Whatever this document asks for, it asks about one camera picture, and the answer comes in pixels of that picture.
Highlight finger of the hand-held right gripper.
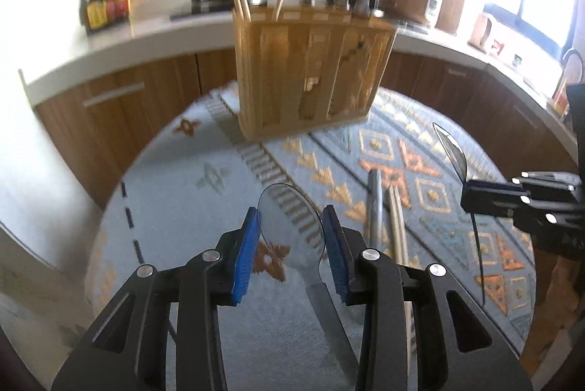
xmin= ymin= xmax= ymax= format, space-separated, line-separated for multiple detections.
xmin=460 ymin=179 xmax=585 ymax=237
xmin=511 ymin=171 xmax=585 ymax=194

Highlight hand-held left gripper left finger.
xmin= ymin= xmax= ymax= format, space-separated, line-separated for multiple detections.
xmin=51 ymin=206 xmax=264 ymax=391

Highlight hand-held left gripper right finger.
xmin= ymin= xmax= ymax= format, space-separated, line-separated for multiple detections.
xmin=321 ymin=204 xmax=533 ymax=391

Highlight metal spoon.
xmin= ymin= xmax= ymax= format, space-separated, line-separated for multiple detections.
xmin=257 ymin=183 xmax=362 ymax=381
xmin=432 ymin=122 xmax=488 ymax=308

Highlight metal knife handle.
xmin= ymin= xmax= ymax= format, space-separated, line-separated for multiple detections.
xmin=366 ymin=169 xmax=390 ymax=253

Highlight wooden utensil holder box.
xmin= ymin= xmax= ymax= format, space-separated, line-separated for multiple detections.
xmin=231 ymin=4 xmax=398 ymax=143

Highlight person's right forearm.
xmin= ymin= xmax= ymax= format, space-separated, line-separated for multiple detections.
xmin=520 ymin=245 xmax=583 ymax=373

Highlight patterned tablecloth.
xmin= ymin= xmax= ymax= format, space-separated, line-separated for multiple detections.
xmin=84 ymin=80 xmax=538 ymax=391

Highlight orange bottle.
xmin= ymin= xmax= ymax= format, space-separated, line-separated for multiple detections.
xmin=552 ymin=84 xmax=570 ymax=118

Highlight faucet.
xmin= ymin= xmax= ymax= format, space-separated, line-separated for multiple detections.
xmin=561 ymin=48 xmax=585 ymax=87

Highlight wooden kitchen cabinets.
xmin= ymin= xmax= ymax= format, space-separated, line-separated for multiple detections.
xmin=34 ymin=48 xmax=579 ymax=210

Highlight beige rice cooker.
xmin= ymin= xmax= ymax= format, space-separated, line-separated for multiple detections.
xmin=388 ymin=0 xmax=448 ymax=29

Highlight white kitchen countertop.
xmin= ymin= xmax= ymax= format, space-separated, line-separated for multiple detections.
xmin=18 ymin=0 xmax=585 ymax=155

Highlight black gas stove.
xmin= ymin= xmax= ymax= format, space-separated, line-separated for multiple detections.
xmin=169 ymin=0 xmax=275 ymax=21

